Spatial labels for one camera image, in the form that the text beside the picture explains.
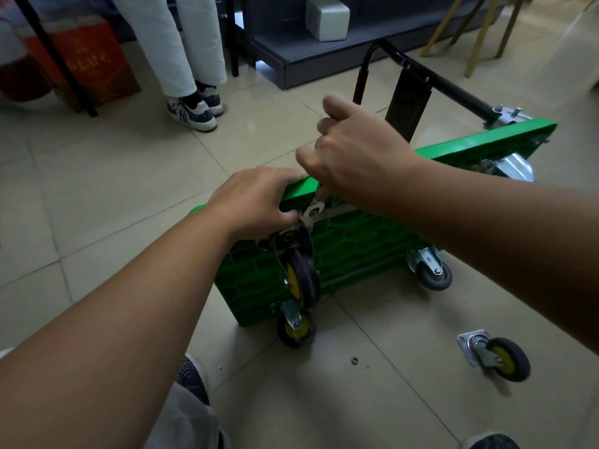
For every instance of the person's light trousers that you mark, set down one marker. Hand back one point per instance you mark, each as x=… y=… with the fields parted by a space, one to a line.
x=187 y=420

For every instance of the person's right hand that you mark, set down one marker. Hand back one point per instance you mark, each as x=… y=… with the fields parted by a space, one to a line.
x=360 y=158

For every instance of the green platform trolley deck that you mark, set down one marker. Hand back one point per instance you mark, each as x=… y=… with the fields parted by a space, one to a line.
x=355 y=247

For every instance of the silver wrench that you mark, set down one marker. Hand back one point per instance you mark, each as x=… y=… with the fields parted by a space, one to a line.
x=313 y=210

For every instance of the wooden stool legs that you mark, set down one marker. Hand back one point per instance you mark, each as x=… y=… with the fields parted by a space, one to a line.
x=482 y=30

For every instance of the person's dark shoe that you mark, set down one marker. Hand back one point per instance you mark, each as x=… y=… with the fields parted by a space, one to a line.
x=491 y=441
x=194 y=378

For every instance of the person's right forearm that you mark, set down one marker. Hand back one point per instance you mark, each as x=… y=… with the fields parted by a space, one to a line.
x=519 y=233

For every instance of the person's left hand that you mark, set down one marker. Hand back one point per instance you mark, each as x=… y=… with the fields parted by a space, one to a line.
x=252 y=201

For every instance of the person's left forearm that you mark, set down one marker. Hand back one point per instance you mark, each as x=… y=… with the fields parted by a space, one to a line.
x=93 y=346

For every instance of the white box on shelf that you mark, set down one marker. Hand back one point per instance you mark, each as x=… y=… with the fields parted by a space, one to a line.
x=327 y=18

